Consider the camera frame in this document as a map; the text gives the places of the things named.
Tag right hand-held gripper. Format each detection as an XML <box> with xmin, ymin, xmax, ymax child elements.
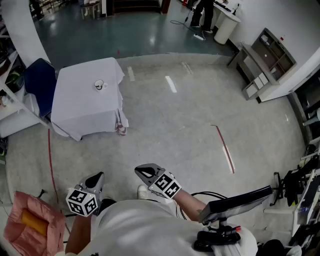
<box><xmin>134</xmin><ymin>163</ymin><xmax>182</xmax><ymax>200</ymax></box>

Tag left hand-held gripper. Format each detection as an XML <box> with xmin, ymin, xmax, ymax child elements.
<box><xmin>65</xmin><ymin>171</ymin><xmax>105</xmax><ymax>218</ymax></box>

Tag white cup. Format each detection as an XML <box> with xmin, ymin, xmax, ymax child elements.
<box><xmin>94</xmin><ymin>79</ymin><xmax>109</xmax><ymax>93</ymax></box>

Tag person's left forearm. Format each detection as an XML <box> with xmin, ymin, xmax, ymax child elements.
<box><xmin>65</xmin><ymin>213</ymin><xmax>94</xmax><ymax>255</ymax></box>

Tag person's right forearm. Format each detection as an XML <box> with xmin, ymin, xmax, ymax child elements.
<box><xmin>172</xmin><ymin>188</ymin><xmax>211</xmax><ymax>223</ymax></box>

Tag person's white right shoe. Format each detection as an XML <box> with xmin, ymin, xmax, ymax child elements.
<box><xmin>137</xmin><ymin>184</ymin><xmax>149</xmax><ymax>200</ymax></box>

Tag person's black trousers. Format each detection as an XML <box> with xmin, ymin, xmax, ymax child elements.
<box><xmin>98</xmin><ymin>197</ymin><xmax>118</xmax><ymax>216</ymax></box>

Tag red white striped cloth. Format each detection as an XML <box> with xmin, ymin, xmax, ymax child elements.
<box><xmin>115</xmin><ymin>115</ymin><xmax>129</xmax><ymax>137</ymax></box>

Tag person's white shirt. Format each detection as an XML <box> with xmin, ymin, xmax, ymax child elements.
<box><xmin>65</xmin><ymin>199</ymin><xmax>259</xmax><ymax>256</ymax></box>

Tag pink cushioned chair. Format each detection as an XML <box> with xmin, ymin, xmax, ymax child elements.
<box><xmin>3</xmin><ymin>190</ymin><xmax>67</xmax><ymax>256</ymax></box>

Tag orange pillow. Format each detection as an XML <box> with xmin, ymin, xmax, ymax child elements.
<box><xmin>20</xmin><ymin>208</ymin><xmax>49</xmax><ymax>237</ymax></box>

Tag table with white cloth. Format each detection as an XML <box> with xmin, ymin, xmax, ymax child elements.
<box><xmin>50</xmin><ymin>57</ymin><xmax>129</xmax><ymax>142</ymax></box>

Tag black flat panel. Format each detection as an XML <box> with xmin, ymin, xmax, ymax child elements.
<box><xmin>198</xmin><ymin>185</ymin><xmax>274</xmax><ymax>225</ymax></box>

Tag white metal shelf rack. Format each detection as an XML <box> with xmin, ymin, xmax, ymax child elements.
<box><xmin>0</xmin><ymin>48</ymin><xmax>49</xmax><ymax>139</ymax></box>

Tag blue chair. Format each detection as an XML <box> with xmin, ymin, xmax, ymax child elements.
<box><xmin>24</xmin><ymin>57</ymin><xmax>58</xmax><ymax>119</ymax></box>

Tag black equipment stands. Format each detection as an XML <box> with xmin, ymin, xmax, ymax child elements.
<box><xmin>270</xmin><ymin>154</ymin><xmax>320</xmax><ymax>209</ymax></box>

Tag grey shelf cabinet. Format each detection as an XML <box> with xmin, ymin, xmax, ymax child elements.
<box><xmin>226</xmin><ymin>27</ymin><xmax>298</xmax><ymax>102</ymax></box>

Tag dark wooden staircase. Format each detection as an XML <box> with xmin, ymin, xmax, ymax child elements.
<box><xmin>111</xmin><ymin>0</ymin><xmax>162</xmax><ymax>15</ymax></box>

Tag small grey table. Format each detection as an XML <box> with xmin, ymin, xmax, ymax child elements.
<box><xmin>79</xmin><ymin>0</ymin><xmax>102</xmax><ymax>20</ymax></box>

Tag black cables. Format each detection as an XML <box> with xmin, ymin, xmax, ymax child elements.
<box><xmin>174</xmin><ymin>190</ymin><xmax>227</xmax><ymax>221</ymax></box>

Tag black panel mount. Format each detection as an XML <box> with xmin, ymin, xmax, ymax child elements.
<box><xmin>193</xmin><ymin>223</ymin><xmax>243</xmax><ymax>252</ymax></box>

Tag black floor cable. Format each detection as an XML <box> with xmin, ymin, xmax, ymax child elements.
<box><xmin>170</xmin><ymin>9</ymin><xmax>199</xmax><ymax>35</ymax></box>

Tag white round pedestal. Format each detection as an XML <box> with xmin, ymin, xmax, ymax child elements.
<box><xmin>213</xmin><ymin>14</ymin><xmax>242</xmax><ymax>46</ymax></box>

